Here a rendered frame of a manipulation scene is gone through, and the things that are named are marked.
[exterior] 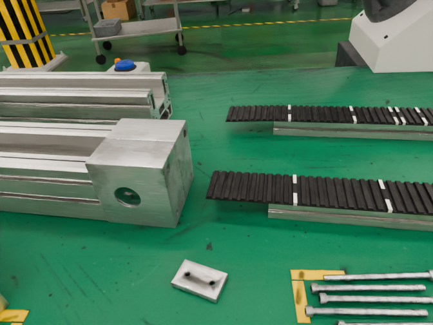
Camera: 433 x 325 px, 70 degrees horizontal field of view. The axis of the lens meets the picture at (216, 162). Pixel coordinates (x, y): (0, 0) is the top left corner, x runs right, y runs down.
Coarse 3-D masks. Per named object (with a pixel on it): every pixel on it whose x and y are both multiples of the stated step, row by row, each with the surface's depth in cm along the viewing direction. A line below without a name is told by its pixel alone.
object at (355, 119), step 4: (348, 108) 52; (352, 108) 52; (356, 108) 52; (352, 112) 51; (356, 112) 51; (360, 112) 50; (352, 116) 50; (356, 116) 50; (360, 116) 49; (352, 120) 49; (356, 120) 49; (360, 120) 49; (364, 120) 49
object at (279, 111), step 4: (276, 108) 53; (280, 108) 54; (284, 108) 53; (276, 112) 52; (280, 112) 53; (284, 112) 52; (276, 116) 51; (280, 116) 52; (284, 116) 51; (276, 120) 51; (280, 120) 51; (284, 120) 50
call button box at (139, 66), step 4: (136, 64) 68; (140, 64) 68; (144, 64) 68; (148, 64) 69; (112, 68) 67; (132, 68) 66; (136, 68) 66; (140, 68) 66; (144, 68) 67; (148, 68) 69
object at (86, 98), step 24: (0, 72) 63; (24, 72) 62; (48, 72) 61; (72, 72) 60; (96, 72) 59; (120, 72) 58; (144, 72) 57; (0, 96) 55; (24, 96) 54; (48, 96) 53; (72, 96) 52; (96, 96) 51; (120, 96) 50; (144, 96) 50; (0, 120) 58; (24, 120) 57; (48, 120) 56; (72, 120) 56; (96, 120) 55
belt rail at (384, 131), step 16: (288, 128) 53; (304, 128) 52; (320, 128) 52; (336, 128) 51; (352, 128) 51; (368, 128) 49; (384, 128) 49; (400, 128) 48; (416, 128) 48; (432, 128) 48
